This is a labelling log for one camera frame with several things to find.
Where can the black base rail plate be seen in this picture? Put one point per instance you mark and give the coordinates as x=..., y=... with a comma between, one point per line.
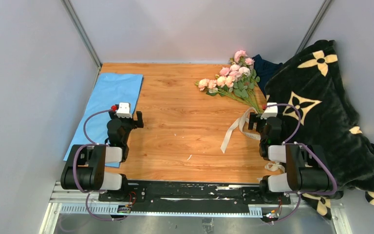
x=177, y=197

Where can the vertical frame post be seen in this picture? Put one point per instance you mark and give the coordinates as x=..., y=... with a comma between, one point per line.
x=68, y=6
x=314, y=25

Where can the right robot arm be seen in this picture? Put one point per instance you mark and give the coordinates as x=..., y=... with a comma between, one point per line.
x=305, y=166

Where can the blue wrapping paper sheet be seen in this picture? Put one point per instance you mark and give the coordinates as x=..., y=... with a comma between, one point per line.
x=110, y=89

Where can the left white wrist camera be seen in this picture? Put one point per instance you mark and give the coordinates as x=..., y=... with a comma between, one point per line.
x=124, y=110

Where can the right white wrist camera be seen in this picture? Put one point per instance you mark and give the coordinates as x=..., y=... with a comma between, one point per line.
x=270, y=111

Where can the left vertical frame post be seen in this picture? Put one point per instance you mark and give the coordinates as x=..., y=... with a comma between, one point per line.
x=68, y=6

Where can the right vertical frame post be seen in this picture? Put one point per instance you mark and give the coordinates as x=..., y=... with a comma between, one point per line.
x=314, y=25

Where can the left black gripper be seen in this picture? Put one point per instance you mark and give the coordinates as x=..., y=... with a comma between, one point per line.
x=135, y=124

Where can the cream ribbon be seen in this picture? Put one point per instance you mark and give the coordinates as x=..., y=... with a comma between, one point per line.
x=239, y=124

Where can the aluminium frame rail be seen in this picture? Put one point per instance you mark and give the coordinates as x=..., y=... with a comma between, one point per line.
x=68, y=202

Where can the black patterned plush blanket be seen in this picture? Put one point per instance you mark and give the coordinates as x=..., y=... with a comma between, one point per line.
x=317, y=111

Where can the dark navy cloth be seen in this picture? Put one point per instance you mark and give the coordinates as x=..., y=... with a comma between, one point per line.
x=265, y=71

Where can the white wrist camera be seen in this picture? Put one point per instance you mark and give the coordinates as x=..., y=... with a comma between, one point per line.
x=270, y=111
x=124, y=110

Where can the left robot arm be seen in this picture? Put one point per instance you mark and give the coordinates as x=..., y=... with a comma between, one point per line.
x=85, y=167

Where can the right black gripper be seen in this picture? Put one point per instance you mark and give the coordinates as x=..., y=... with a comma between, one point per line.
x=255, y=117

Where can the pink fake flower stem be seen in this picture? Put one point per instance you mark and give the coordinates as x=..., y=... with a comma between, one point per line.
x=211, y=88

